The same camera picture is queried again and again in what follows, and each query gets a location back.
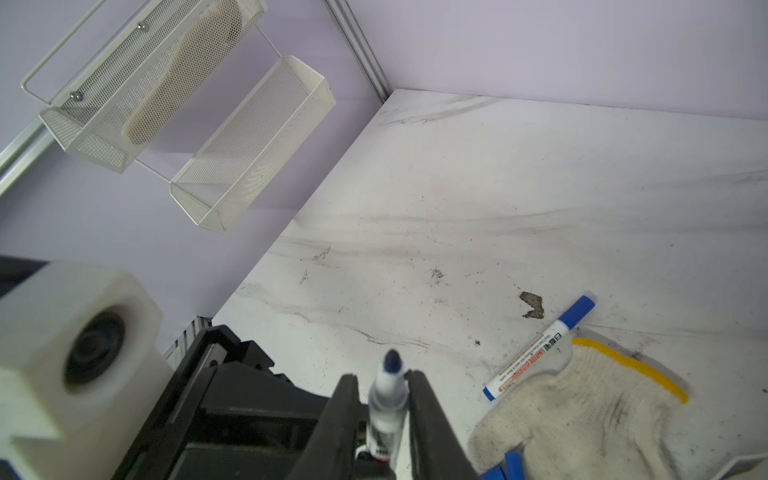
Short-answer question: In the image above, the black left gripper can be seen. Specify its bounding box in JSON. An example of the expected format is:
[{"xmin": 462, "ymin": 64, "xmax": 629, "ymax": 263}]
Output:
[{"xmin": 110, "ymin": 323, "xmax": 373, "ymax": 480}]

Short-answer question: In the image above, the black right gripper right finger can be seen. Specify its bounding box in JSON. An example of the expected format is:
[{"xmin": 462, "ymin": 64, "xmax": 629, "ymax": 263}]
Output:
[{"xmin": 405, "ymin": 370, "xmax": 477, "ymax": 479}]

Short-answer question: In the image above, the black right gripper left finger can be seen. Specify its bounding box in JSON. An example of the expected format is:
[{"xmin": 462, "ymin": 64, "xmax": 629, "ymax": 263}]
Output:
[{"xmin": 287, "ymin": 374, "xmax": 360, "ymax": 479}]

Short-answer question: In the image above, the white marker pen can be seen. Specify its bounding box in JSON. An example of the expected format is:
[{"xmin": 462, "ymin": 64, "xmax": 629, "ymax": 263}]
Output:
[
  {"xmin": 366, "ymin": 349, "xmax": 409, "ymax": 470},
  {"xmin": 482, "ymin": 295, "xmax": 596, "ymax": 402}
]

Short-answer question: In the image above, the white knit glove on table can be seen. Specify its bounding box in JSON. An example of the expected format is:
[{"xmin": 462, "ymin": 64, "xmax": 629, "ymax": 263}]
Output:
[{"xmin": 467, "ymin": 338, "xmax": 688, "ymax": 479}]

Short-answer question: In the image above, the lower white mesh shelf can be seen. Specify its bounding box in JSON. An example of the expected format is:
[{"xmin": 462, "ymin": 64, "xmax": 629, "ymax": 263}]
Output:
[{"xmin": 170, "ymin": 56, "xmax": 336, "ymax": 233}]

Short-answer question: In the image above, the white mesh shelf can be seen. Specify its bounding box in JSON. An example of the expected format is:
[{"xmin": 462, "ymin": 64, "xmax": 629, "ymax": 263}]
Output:
[
  {"xmin": 39, "ymin": 0, "xmax": 268, "ymax": 173},
  {"xmin": 170, "ymin": 56, "xmax": 336, "ymax": 233}
]

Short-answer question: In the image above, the potted green plant white pot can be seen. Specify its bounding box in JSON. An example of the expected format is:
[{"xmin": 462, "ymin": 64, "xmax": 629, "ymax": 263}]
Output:
[{"xmin": 712, "ymin": 453, "xmax": 768, "ymax": 480}]

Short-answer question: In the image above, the upper white mesh shelf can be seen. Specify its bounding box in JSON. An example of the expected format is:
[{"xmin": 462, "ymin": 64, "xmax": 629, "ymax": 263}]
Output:
[{"xmin": 39, "ymin": 0, "xmax": 268, "ymax": 173}]

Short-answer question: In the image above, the beige cloth in shelf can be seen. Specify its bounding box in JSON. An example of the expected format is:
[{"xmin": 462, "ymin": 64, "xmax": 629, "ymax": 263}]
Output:
[{"xmin": 122, "ymin": 0, "xmax": 243, "ymax": 145}]

